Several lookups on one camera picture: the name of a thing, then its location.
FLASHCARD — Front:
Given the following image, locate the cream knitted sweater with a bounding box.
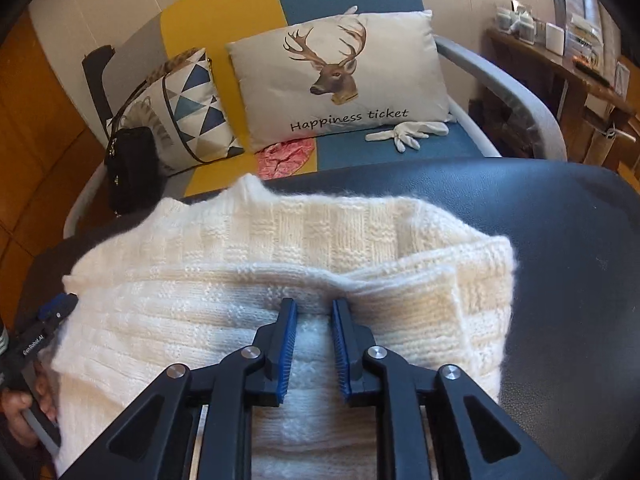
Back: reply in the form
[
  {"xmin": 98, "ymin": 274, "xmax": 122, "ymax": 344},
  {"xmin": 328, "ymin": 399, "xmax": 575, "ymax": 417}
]
[{"xmin": 51, "ymin": 175, "xmax": 515, "ymax": 479}]

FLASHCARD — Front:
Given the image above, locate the person's left hand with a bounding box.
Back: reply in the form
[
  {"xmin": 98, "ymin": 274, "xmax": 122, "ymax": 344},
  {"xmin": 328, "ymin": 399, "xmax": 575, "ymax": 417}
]
[{"xmin": 1, "ymin": 365, "xmax": 56, "ymax": 448}]

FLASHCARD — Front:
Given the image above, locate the black handbag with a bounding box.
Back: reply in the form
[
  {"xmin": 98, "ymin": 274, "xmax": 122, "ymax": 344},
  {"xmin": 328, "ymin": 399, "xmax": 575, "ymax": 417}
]
[{"xmin": 103, "ymin": 58, "xmax": 202, "ymax": 216}]

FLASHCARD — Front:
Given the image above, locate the geometric triangle pattern cushion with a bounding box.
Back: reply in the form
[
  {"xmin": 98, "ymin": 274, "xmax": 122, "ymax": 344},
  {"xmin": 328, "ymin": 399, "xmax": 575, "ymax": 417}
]
[{"xmin": 108, "ymin": 48, "xmax": 244, "ymax": 177}]

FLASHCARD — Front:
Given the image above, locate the black rolled mat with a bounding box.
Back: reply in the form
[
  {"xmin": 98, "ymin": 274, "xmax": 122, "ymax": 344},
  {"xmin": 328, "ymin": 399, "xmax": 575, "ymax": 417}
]
[{"xmin": 81, "ymin": 44, "xmax": 115, "ymax": 136}]

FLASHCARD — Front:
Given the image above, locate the red patterned cloth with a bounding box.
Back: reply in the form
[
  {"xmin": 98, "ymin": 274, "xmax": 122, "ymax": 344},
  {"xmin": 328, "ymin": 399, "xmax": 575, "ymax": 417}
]
[{"xmin": 256, "ymin": 139, "xmax": 317, "ymax": 180}]

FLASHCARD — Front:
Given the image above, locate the white glove on sofa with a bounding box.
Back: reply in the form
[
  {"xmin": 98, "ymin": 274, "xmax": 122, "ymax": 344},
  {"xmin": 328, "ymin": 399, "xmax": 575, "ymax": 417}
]
[{"xmin": 364, "ymin": 122, "xmax": 449, "ymax": 153}]

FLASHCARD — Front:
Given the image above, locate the grey yellow blue sofa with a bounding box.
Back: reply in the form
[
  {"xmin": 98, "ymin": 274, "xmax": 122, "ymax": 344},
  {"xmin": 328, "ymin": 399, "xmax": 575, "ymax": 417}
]
[{"xmin": 82, "ymin": 0, "xmax": 566, "ymax": 209}]

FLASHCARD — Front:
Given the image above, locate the wooden side table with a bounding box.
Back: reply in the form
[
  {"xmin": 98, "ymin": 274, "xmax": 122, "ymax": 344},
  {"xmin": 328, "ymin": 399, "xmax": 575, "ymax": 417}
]
[{"xmin": 487, "ymin": 28, "xmax": 639, "ymax": 171}]

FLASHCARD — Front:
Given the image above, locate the deer print cushion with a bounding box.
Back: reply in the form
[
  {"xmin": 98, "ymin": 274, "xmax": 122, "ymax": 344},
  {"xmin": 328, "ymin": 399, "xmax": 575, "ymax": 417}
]
[{"xmin": 227, "ymin": 10, "xmax": 450, "ymax": 152}]

